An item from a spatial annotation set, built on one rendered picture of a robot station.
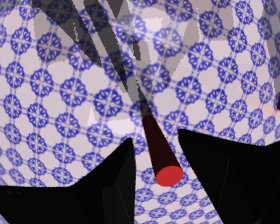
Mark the red peg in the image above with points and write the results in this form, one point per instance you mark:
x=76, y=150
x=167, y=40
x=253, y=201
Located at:
x=166, y=166

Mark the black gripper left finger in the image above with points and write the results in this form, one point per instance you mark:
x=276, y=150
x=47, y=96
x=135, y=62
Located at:
x=104, y=196

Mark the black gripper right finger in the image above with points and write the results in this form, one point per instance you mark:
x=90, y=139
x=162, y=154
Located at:
x=240, y=179

